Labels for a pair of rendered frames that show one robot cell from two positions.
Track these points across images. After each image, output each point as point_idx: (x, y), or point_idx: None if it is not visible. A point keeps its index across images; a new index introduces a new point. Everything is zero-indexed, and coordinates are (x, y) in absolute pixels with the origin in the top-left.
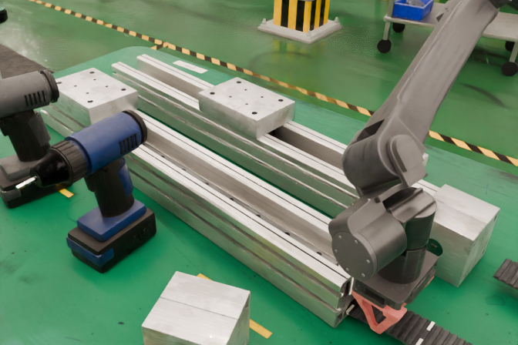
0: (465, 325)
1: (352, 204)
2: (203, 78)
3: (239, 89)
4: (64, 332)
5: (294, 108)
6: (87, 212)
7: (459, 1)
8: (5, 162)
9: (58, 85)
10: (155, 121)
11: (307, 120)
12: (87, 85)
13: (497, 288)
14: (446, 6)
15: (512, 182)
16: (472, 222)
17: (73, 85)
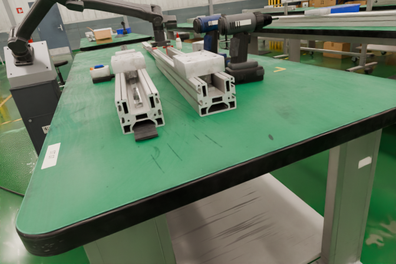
0: (147, 63)
1: (168, 19)
2: (69, 136)
3: (123, 58)
4: None
5: (70, 105)
6: (221, 53)
7: None
8: (253, 60)
9: (215, 55)
10: (173, 64)
11: (81, 99)
12: (198, 56)
13: None
14: None
15: (72, 79)
16: (127, 50)
17: (206, 55)
